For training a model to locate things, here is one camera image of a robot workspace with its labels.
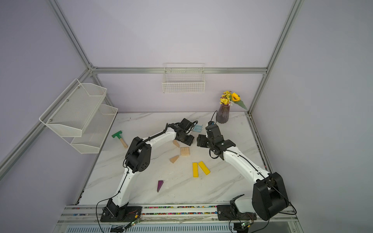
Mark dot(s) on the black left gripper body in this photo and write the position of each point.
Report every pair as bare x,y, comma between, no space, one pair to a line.
186,139

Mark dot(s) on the yellow artificial flower bouquet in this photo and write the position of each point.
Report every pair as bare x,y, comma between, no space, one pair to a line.
230,98

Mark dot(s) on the natural wooden wedge block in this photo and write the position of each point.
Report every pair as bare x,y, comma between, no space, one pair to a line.
174,159

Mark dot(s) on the white two-tier mesh shelf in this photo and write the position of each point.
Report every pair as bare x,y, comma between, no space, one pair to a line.
80,117

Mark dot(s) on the natural wooden triangle block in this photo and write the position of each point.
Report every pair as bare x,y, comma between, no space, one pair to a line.
175,142

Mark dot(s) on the natural wooden square block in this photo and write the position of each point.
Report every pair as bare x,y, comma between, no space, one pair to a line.
185,151

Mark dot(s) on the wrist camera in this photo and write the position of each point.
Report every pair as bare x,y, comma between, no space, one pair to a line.
187,125
212,130

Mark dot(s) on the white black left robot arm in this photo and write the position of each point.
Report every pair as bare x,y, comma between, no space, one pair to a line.
137,159

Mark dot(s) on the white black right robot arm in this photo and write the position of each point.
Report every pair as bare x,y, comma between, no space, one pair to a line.
269,196

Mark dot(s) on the purple ribbed glass vase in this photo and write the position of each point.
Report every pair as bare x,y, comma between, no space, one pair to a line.
223,114

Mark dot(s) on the yellow angled rectangular block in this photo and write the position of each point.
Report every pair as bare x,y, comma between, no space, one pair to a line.
204,168

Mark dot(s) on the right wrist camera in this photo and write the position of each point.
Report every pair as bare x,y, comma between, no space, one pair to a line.
212,130

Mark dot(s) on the purple triangle block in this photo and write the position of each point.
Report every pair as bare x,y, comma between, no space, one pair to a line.
159,185

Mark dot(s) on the green hoe wooden handle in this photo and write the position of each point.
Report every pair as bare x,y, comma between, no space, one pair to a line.
118,135

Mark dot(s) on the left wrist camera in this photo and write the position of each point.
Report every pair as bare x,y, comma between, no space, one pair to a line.
187,125

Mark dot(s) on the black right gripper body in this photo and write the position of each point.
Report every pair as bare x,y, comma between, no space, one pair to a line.
206,142

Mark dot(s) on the white wire wall basket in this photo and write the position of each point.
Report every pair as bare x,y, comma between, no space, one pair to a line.
183,78

